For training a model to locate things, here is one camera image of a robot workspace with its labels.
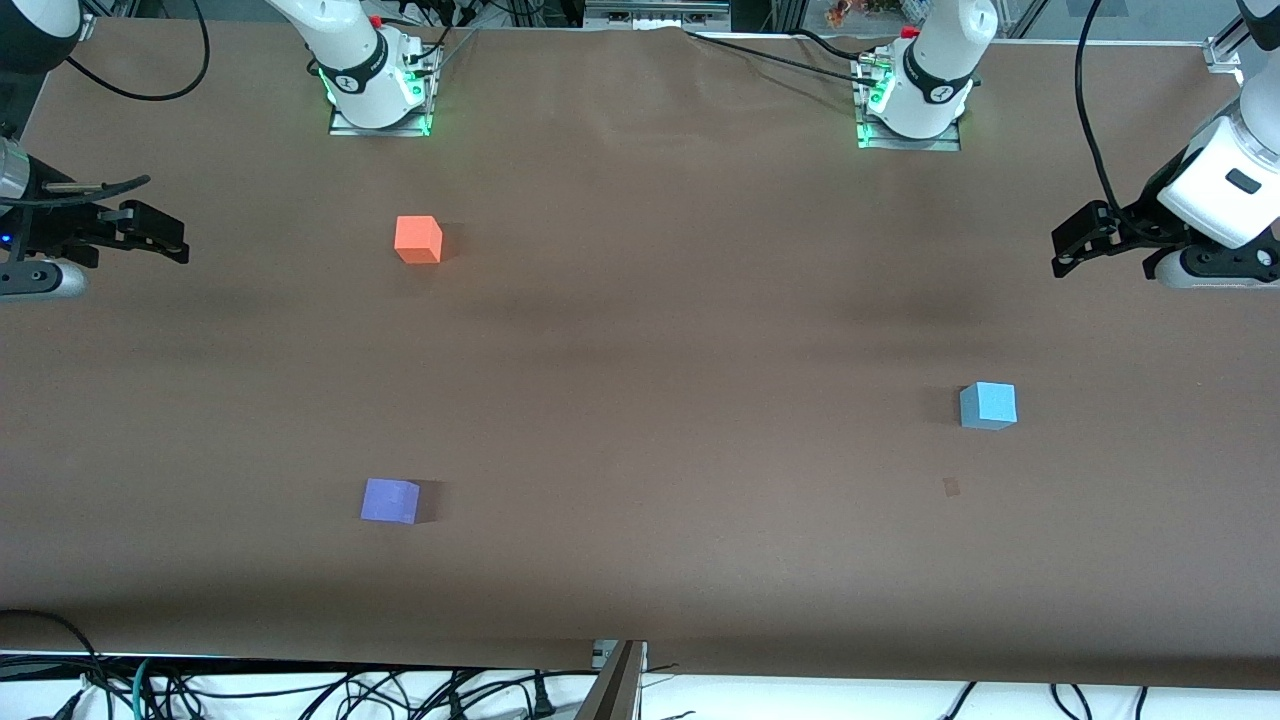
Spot light blue foam block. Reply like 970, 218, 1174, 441
958, 381, 1019, 432

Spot orange foam block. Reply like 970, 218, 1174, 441
393, 215, 444, 266

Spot purple foam block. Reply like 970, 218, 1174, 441
359, 477, 422, 526

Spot brown table cover sheet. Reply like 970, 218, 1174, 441
0, 17, 1280, 693

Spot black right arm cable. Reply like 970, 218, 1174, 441
40, 0, 212, 205

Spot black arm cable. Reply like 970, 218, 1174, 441
40, 0, 212, 205
1073, 0, 1153, 227

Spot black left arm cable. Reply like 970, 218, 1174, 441
1073, 0, 1153, 227

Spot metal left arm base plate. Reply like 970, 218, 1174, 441
855, 52, 964, 153

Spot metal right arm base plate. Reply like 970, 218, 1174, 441
327, 48, 435, 139

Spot black cable across table edge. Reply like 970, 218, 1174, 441
683, 27, 883, 83

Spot black looped floor cable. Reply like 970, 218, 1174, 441
0, 608, 111, 720

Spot aluminium frame rail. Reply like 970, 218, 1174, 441
584, 0, 733, 32

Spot aluminium profile post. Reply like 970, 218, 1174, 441
574, 640, 649, 720

